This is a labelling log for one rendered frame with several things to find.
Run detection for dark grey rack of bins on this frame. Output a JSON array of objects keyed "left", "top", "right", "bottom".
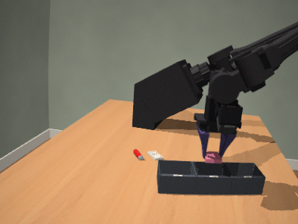
[{"left": 157, "top": 160, "right": 265, "bottom": 195}]

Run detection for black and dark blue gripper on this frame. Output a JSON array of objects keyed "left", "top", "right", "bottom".
[{"left": 194, "top": 113, "right": 237, "bottom": 159}]

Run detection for white domino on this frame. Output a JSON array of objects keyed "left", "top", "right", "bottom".
[{"left": 147, "top": 151, "right": 163, "bottom": 160}]

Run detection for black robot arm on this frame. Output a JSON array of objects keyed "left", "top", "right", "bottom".
[{"left": 182, "top": 21, "right": 298, "bottom": 135}]

